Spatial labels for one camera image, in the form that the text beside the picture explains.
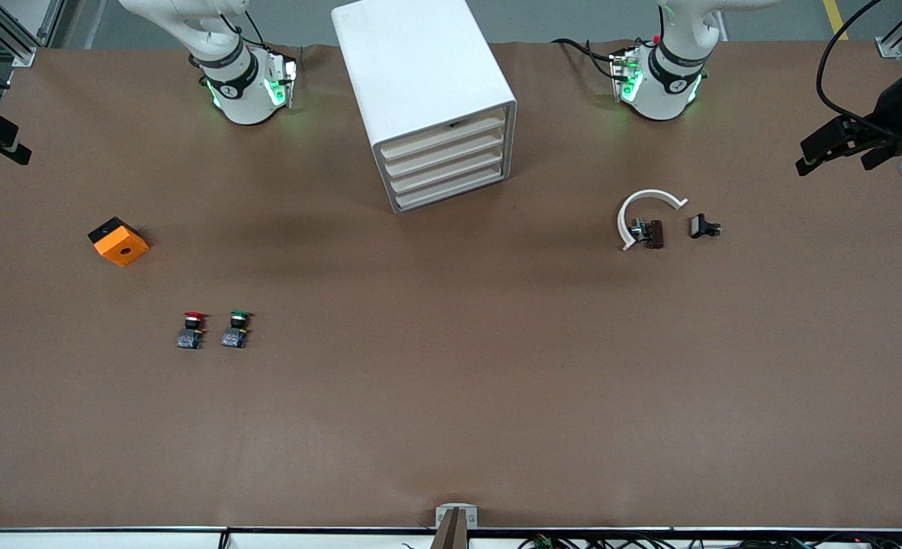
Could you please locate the white tray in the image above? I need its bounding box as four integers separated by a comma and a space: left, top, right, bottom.
378, 107, 509, 162

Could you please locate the brown bar under bracket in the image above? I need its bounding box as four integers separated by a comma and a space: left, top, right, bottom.
429, 509, 468, 549

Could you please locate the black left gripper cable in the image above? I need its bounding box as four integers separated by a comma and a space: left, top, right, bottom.
815, 0, 902, 142

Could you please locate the orange and black button box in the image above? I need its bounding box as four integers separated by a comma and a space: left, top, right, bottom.
88, 217, 150, 268

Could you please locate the green push button switch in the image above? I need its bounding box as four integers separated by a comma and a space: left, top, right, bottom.
220, 310, 253, 349

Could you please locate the white curved plastic piece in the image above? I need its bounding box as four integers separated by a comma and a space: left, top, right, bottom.
618, 189, 689, 252

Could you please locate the silver base connector plate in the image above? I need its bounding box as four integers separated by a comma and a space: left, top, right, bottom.
266, 50, 300, 109
609, 47, 644, 104

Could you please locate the dark brown small component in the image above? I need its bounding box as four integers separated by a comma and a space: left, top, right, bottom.
631, 219, 666, 250

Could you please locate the silver table edge bracket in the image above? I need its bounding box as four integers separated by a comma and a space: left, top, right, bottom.
435, 503, 479, 529

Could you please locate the red push button switch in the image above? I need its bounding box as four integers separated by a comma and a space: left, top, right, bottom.
176, 311, 207, 350

